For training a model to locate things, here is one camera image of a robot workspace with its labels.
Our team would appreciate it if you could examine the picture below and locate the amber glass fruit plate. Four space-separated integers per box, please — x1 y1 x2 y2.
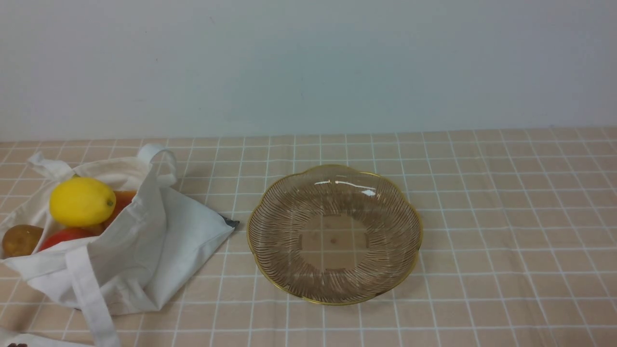
247 165 423 306

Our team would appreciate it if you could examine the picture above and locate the yellow lemon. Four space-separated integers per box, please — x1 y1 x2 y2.
49 176 116 227

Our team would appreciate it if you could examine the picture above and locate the orange persimmon fruit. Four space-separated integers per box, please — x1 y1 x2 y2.
85 190 137 236

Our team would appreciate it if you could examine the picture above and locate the brown kiwi fruit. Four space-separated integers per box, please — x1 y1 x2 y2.
1 225 44 258

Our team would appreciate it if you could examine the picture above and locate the white cloth tote bag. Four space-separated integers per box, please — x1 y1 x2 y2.
1 144 237 347

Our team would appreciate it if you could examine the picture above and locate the red apple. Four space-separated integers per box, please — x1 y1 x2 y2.
39 227 97 251

